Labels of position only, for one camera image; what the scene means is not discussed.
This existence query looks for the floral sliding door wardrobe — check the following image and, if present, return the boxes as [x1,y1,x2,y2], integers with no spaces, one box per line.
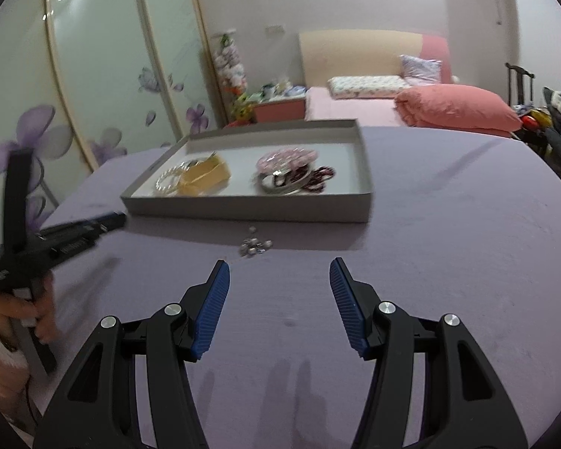
[0,0,230,263]

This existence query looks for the folded pink quilt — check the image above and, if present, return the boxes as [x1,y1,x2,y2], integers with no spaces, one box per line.
[393,85,523,132]

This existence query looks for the person's left hand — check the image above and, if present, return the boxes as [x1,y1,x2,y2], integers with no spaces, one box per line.
[0,272,60,345]

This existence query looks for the hanging plush toys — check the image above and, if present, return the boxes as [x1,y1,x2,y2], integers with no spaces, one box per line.
[214,33,248,122]

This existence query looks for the dark thin bangle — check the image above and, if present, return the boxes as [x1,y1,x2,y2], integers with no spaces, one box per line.
[257,171,310,196]

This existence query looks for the pink beaded bracelet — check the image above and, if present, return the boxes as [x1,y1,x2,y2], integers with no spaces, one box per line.
[256,147,318,175]

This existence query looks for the cluster of small silver earrings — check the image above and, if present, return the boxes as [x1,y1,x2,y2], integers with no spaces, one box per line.
[237,238,273,259]

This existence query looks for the small purple pillow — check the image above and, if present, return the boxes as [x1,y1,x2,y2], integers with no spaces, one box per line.
[399,54,441,86]

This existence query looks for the cream and pink headboard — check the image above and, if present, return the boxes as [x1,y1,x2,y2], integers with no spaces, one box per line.
[298,29,451,89]

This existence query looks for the silver clear bracelet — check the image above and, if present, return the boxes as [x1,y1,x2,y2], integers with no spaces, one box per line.
[155,160,202,196]

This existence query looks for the person's left forearm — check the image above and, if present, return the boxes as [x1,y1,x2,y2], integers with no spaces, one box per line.
[0,285,33,426]

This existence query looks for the pink bed mattress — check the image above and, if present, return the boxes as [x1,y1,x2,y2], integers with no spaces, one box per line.
[305,85,515,138]

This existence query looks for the grey shallow cardboard box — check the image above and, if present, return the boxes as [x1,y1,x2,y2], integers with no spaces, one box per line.
[120,119,375,224]

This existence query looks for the floral long pillow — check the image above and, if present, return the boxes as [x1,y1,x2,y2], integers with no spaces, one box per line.
[327,75,408,100]

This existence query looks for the yellow wide bangle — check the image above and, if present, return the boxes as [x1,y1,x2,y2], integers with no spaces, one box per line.
[178,152,231,196]

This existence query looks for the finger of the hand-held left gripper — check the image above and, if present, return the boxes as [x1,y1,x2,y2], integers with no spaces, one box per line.
[93,221,125,239]
[91,212,128,226]

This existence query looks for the dark red beaded bracelet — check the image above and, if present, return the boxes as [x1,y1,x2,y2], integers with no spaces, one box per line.
[303,165,336,194]

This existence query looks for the black cable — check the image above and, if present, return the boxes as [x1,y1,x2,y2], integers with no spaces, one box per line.
[25,374,44,418]

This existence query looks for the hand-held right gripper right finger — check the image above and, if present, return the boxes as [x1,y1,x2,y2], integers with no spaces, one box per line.
[328,256,529,449]

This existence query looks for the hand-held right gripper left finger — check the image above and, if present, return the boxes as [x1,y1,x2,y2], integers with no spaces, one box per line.
[33,259,231,449]

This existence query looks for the pink nightstand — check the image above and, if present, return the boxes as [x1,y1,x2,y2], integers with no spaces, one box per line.
[252,95,307,123]

